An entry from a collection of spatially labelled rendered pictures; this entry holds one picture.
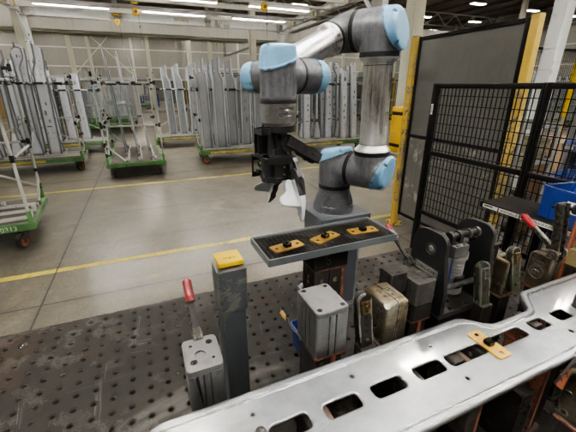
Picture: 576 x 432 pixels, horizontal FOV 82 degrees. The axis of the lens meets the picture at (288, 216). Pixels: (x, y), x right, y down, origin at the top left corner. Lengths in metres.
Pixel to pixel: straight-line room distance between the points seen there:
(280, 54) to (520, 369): 0.78
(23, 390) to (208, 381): 0.76
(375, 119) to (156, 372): 1.04
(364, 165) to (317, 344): 0.61
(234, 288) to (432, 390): 0.45
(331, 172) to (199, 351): 0.74
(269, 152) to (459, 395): 0.59
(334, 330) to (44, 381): 0.94
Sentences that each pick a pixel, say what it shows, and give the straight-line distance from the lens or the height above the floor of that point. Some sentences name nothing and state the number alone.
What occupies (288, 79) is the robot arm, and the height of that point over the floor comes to 1.54.
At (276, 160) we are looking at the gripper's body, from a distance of 0.70.
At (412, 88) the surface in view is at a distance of 3.91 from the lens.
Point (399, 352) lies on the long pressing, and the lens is 0.81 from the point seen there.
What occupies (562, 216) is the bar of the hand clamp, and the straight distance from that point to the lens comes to 1.25.
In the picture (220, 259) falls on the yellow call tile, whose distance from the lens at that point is 0.79.
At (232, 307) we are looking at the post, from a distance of 0.83.
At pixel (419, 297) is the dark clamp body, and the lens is 0.92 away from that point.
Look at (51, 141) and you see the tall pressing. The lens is 8.01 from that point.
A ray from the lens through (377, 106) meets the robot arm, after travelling 1.10.
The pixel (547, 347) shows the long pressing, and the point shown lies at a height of 1.00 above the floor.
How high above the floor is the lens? 1.53
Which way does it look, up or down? 21 degrees down
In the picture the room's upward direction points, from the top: straight up
